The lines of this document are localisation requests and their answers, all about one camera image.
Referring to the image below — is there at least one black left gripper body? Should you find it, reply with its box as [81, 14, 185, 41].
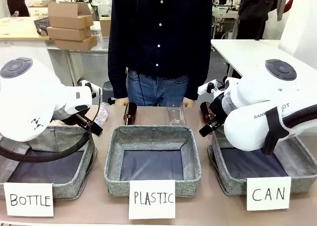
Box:
[60, 112, 94, 134]

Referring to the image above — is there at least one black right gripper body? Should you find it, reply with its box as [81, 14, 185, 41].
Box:
[209, 93, 229, 128]

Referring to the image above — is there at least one brown glass bottle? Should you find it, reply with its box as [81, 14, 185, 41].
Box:
[200, 101, 215, 127]
[123, 102, 138, 125]

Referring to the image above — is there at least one clear bottle with pink label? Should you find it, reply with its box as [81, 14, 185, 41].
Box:
[93, 102, 110, 127]

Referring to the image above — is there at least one large clear plastic bottle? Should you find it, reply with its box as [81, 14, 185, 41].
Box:
[165, 102, 186, 125]

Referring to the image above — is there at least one person's left forearm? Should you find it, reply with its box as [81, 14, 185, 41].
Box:
[184, 59, 210, 101]

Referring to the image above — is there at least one person's right forearm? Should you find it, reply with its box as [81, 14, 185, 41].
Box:
[108, 59, 128, 99]

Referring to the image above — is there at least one grey fabric basket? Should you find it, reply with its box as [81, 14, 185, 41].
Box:
[104, 125, 203, 196]
[0, 125, 98, 199]
[207, 130, 317, 196]

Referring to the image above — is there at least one white paper sign CAN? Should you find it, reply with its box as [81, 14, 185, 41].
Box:
[246, 176, 292, 211]

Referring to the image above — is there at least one black mesh basket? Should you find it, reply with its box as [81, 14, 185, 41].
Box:
[33, 17, 50, 36]

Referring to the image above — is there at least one grey stool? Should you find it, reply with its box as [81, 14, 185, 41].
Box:
[102, 81, 116, 105]

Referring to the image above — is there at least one white desk with metal legs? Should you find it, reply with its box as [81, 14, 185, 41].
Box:
[47, 21, 110, 88]

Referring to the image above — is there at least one large white desk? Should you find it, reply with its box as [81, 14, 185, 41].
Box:
[210, 39, 317, 81]

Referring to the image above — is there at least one flat closed cardboard box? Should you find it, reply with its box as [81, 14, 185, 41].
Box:
[47, 26, 92, 42]
[54, 35, 98, 51]

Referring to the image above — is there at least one white paper sign PLASTIC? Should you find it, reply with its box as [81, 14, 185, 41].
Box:
[128, 179, 176, 220]

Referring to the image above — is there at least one person in dark blue shirt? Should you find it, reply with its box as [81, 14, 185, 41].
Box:
[107, 0, 214, 107]

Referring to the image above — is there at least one white paper sign BOTTLE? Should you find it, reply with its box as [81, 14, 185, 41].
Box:
[3, 182, 54, 217]

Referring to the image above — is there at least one background workbench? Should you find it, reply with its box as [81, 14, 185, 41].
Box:
[211, 4, 240, 40]

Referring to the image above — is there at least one small upright cardboard box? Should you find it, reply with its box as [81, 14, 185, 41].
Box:
[100, 17, 111, 38]

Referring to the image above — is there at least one open cardboard box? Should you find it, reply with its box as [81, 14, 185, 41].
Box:
[48, 1, 94, 30]

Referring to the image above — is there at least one background person in black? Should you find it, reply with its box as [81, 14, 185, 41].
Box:
[236, 0, 280, 40]

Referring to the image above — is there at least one wooden top table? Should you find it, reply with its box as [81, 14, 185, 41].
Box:
[0, 16, 52, 41]

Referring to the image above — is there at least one hanging grey jacket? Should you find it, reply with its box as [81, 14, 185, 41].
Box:
[276, 0, 288, 21]

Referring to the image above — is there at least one background person in dark top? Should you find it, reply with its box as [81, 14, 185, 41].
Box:
[4, 0, 30, 17]

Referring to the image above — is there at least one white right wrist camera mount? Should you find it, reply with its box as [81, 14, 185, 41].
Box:
[197, 79, 225, 96]

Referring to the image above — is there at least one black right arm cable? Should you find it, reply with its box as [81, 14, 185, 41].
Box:
[262, 104, 317, 155]

